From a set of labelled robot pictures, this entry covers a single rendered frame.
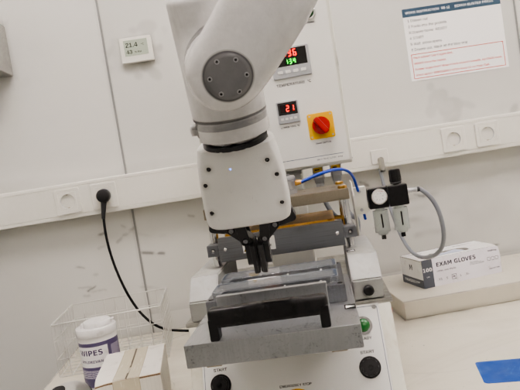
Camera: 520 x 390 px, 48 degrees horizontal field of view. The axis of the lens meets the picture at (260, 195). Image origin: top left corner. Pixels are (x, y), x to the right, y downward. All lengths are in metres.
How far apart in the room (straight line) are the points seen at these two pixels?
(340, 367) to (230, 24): 0.61
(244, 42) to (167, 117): 1.17
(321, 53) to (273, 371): 0.68
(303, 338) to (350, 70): 1.14
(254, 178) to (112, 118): 1.09
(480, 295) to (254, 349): 0.89
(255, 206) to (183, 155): 1.03
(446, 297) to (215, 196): 0.92
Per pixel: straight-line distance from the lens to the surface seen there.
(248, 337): 0.73
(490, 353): 1.23
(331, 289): 0.82
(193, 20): 0.60
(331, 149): 1.27
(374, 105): 1.74
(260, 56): 0.54
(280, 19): 0.54
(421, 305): 1.47
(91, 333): 1.30
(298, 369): 0.97
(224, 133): 0.62
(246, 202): 0.66
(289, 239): 1.05
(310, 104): 1.27
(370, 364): 0.96
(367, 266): 0.99
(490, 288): 1.53
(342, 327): 0.72
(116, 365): 1.20
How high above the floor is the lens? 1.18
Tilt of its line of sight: 3 degrees down
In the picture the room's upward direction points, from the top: 9 degrees counter-clockwise
